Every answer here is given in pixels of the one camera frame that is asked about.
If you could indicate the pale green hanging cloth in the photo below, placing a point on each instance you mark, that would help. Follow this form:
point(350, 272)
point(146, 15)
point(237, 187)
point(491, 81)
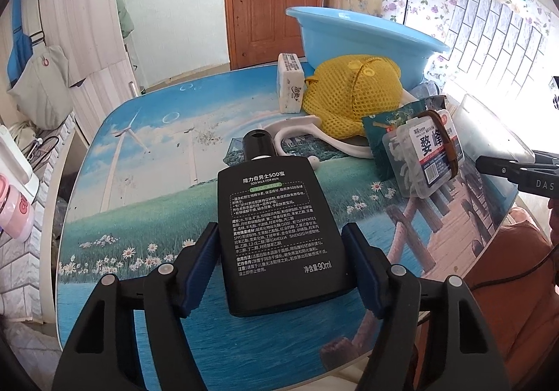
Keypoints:
point(124, 20)

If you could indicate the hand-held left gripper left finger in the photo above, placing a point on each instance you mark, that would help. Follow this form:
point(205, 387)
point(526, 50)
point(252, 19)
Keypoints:
point(204, 271)

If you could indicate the clear plastic bottle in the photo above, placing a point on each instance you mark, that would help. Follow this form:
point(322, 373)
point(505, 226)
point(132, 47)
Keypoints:
point(426, 90)

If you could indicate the person's orange clothing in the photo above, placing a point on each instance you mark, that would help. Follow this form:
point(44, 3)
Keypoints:
point(515, 312)

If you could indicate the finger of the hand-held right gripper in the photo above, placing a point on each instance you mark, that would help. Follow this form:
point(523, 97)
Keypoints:
point(524, 177)
point(548, 158)

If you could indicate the black lotion bottle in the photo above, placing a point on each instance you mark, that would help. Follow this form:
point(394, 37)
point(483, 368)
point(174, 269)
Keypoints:
point(279, 221)

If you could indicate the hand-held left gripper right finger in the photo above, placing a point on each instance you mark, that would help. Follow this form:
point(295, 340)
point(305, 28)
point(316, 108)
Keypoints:
point(361, 271)

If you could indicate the blue hanging garment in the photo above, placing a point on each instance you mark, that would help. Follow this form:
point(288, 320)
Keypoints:
point(19, 46)

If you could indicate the yellow mesh hat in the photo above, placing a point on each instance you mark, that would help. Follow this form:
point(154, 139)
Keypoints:
point(349, 98)

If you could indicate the pink cup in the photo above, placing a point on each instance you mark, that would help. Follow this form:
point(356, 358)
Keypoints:
point(15, 210)

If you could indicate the dark green foil packet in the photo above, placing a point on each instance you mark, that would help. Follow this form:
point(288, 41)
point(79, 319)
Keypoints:
point(380, 129)

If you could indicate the clear plastic box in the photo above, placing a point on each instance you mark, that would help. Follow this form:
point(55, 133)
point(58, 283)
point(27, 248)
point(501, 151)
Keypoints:
point(489, 129)

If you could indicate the white brick wall sticker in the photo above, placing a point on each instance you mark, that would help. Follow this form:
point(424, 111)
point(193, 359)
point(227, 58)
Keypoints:
point(498, 33)

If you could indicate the brown wooden door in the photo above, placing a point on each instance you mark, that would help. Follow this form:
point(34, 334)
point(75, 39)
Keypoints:
point(275, 11)

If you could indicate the white soap bar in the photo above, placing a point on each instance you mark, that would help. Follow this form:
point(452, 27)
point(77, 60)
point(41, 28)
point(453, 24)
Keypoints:
point(290, 85)

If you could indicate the white appliance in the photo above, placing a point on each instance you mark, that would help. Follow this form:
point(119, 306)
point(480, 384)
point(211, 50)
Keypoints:
point(17, 164)

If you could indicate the light blue plastic basin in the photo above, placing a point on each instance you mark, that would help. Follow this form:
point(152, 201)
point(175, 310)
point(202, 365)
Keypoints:
point(349, 37)

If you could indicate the white brick patterned counter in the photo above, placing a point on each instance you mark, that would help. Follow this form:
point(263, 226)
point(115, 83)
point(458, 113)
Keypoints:
point(26, 277)

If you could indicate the pale green tote bag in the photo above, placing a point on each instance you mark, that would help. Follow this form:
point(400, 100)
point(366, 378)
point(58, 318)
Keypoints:
point(41, 90)

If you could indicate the scenery printed desktop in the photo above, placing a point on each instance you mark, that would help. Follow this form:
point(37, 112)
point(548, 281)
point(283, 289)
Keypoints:
point(166, 199)

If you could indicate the clear floss pick box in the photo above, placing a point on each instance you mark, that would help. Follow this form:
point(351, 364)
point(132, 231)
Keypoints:
point(419, 164)

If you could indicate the white panelled cabinet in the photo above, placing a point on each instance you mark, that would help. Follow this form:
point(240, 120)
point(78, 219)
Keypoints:
point(83, 24)

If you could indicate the white plastic hook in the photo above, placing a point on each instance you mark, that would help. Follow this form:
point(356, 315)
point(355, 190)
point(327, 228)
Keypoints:
point(301, 125)

